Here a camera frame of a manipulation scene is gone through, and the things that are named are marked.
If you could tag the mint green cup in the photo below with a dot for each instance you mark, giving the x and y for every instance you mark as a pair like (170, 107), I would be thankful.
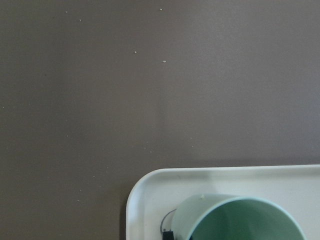
(209, 216)

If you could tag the cream rabbit tray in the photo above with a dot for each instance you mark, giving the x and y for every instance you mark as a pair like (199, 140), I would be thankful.
(296, 188)

